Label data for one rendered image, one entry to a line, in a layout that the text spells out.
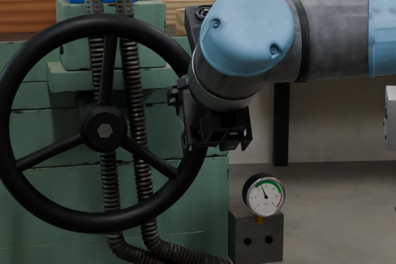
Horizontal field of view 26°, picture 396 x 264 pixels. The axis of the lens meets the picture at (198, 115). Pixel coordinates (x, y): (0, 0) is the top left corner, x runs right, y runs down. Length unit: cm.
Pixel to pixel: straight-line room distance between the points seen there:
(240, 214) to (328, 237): 171
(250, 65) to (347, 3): 11
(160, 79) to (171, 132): 14
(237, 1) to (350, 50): 11
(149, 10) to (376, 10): 46
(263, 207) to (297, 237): 173
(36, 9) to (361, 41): 70
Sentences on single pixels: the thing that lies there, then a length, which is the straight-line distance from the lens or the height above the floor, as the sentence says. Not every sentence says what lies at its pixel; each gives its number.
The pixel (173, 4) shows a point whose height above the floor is 93.
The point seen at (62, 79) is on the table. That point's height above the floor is 86.
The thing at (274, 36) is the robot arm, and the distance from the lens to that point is 73.
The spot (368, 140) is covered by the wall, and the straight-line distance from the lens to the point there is 403.
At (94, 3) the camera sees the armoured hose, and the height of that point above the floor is 96.
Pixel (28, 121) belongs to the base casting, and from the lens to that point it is 128.
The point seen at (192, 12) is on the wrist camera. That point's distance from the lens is 97.
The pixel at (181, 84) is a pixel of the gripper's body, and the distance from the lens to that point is 94.
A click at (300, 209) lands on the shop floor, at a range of 333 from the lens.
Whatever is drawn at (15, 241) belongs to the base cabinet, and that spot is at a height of 60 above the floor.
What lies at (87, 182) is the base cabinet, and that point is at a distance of 131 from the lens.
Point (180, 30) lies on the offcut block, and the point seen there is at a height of 91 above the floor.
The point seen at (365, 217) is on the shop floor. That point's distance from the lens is 328.
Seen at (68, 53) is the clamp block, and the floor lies 89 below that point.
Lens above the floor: 106
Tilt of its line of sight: 12 degrees down
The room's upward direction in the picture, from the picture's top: straight up
